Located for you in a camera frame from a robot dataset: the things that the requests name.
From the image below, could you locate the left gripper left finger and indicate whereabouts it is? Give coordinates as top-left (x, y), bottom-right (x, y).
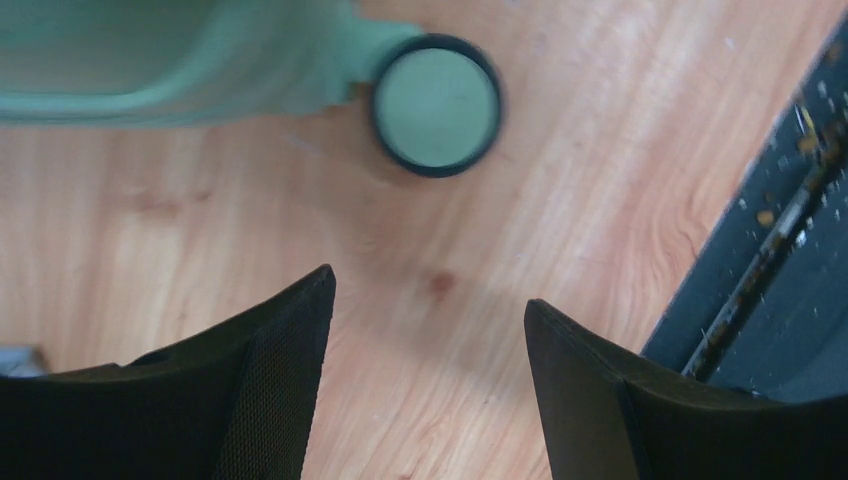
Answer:
top-left (1, 265), bottom-right (336, 479)

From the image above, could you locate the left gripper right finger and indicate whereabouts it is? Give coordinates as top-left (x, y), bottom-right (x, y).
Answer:
top-left (524, 299), bottom-right (847, 479)

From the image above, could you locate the crumpled grey-green cloth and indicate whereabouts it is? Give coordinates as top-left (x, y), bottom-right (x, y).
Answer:
top-left (1, 345), bottom-right (48, 378)

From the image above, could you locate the green suitcase blue lining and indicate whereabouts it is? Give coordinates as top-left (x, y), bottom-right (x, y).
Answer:
top-left (1, 1), bottom-right (421, 127)

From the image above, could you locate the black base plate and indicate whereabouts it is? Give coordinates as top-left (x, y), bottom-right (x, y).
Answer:
top-left (642, 20), bottom-right (847, 403)

